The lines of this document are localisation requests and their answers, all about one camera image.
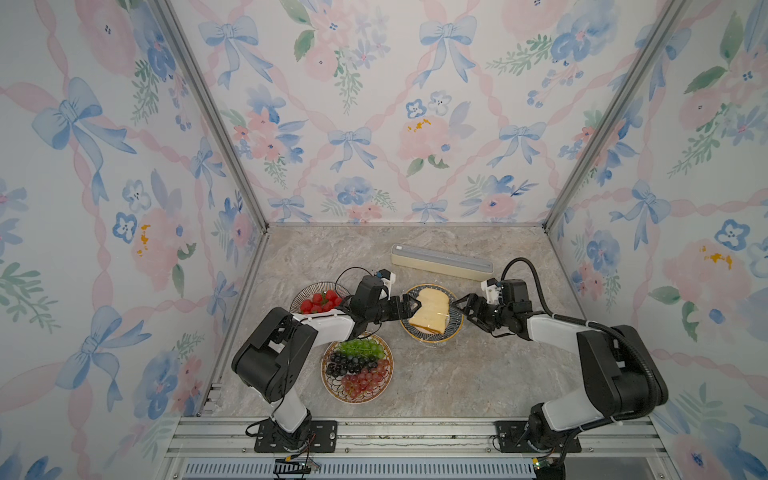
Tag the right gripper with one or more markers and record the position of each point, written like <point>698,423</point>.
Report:
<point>472,298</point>

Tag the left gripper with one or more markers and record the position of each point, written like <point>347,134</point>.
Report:
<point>406,313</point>

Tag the blue yellow-rimmed plate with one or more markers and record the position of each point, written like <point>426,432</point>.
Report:
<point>432,315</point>

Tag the clear plastic wrap sheet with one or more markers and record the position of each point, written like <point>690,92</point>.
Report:
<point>432,313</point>

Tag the plastic wrap dispenser box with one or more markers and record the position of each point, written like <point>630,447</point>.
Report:
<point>442,263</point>

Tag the patterned fruit plate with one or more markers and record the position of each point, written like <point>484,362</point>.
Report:
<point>334,385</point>

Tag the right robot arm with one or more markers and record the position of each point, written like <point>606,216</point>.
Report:
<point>620,380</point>

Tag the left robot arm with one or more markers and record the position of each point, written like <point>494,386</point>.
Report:
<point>272,358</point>

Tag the glass plate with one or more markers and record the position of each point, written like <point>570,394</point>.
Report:
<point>315,288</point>

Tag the bread slices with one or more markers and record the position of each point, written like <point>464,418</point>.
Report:
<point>434,314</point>

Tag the green grapes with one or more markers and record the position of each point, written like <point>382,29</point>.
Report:
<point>364,348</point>

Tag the red strawberries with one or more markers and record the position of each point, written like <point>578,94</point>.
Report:
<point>321,302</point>

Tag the black grapes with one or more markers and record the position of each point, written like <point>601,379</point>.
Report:
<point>340,365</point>

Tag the red grapes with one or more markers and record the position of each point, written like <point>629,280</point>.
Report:
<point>368,382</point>

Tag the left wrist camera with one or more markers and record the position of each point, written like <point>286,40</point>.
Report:
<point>388,279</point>

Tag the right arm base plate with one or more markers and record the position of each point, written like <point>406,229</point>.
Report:
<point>518,436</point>

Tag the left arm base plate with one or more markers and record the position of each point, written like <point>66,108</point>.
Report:
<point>315,436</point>

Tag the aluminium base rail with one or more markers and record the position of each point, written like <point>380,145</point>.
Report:
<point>414,448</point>

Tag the right aluminium corner post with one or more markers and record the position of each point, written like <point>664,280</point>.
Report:
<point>658,36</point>

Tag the aluminium corner post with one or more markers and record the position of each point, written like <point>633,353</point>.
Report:
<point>179,45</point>
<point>658,36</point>

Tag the left aluminium corner post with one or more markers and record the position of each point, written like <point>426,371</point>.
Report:
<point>179,45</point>

